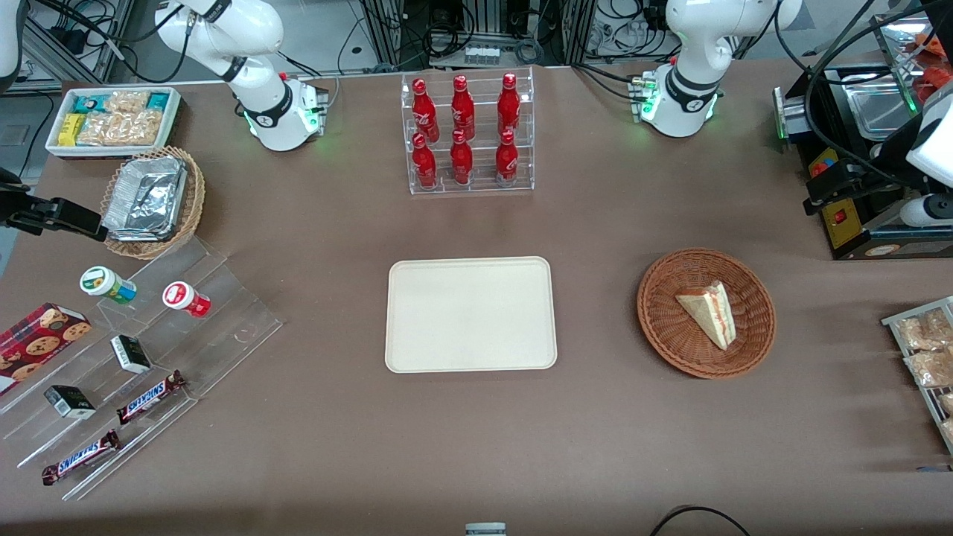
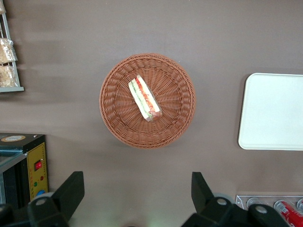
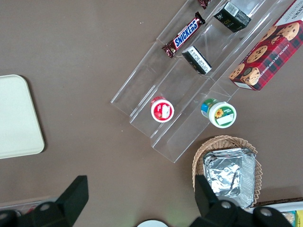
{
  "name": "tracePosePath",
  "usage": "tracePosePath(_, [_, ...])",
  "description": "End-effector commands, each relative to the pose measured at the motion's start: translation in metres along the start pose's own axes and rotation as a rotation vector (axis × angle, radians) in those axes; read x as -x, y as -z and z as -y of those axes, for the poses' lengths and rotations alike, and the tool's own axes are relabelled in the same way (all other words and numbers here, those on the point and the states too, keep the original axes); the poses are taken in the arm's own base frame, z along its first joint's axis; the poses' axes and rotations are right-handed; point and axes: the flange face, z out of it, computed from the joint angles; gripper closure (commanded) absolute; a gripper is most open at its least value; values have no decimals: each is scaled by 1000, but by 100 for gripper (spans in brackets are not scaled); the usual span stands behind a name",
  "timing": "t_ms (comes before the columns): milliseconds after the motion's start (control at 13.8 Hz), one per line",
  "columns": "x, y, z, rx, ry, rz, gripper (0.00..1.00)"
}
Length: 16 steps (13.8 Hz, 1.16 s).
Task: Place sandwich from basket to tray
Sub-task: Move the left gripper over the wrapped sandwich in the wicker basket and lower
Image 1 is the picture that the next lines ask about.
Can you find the aluminium foil tray stack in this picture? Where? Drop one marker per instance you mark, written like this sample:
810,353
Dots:
145,197

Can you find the white power strip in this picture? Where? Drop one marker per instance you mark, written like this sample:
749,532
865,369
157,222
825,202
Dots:
482,55

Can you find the green lid snack cup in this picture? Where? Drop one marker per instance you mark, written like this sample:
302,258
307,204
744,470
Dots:
100,281

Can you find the small black box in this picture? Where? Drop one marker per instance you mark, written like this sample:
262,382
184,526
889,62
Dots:
69,402
130,354

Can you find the clear acrylic bottle rack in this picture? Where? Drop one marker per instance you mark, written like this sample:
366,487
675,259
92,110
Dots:
484,160

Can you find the yellow snack packet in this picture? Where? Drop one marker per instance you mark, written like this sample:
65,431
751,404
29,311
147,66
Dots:
71,130

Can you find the white snack bin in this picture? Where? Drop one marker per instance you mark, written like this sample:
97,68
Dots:
171,126

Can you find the cream plastic tray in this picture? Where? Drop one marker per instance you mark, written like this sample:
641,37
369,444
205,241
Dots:
469,313

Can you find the red cookie box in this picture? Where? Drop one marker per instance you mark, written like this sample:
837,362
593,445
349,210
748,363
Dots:
37,342

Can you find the red lid snack cup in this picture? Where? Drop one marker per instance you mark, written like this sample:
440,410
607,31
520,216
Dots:
182,296

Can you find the black food warmer cabinet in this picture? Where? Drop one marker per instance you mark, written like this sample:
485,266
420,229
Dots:
845,223

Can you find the dark brown wicker basket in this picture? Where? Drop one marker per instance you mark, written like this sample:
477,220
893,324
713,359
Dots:
670,327

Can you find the light brown wicker basket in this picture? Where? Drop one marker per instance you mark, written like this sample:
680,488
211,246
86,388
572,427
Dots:
193,201

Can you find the red cola bottle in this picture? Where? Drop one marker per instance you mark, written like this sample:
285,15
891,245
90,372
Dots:
508,104
461,162
507,162
424,112
424,165
463,108

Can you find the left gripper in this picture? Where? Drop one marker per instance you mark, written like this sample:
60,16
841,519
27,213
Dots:
872,174

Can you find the steel pan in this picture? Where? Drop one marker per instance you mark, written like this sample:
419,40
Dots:
878,112

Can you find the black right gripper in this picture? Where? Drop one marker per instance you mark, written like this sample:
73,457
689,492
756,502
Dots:
16,210

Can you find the clear cracker bag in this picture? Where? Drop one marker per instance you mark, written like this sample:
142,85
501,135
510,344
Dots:
126,101
123,128

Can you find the clear snack bag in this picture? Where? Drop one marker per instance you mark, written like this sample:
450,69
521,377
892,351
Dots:
931,368
923,331

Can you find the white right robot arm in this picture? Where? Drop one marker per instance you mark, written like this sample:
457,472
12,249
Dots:
260,97

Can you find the teal snack packet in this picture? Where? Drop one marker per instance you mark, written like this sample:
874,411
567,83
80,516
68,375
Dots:
158,100
89,103

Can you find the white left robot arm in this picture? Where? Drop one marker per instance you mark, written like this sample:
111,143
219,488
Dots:
681,97

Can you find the snickers bar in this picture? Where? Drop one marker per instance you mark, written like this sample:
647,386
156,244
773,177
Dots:
80,458
149,397

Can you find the grey box with green light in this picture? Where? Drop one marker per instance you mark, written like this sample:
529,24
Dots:
789,119

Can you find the clear acrylic stepped stand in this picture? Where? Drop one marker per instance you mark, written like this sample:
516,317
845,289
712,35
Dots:
223,327

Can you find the triangular sandwich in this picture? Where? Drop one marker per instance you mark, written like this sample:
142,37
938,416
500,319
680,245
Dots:
711,316

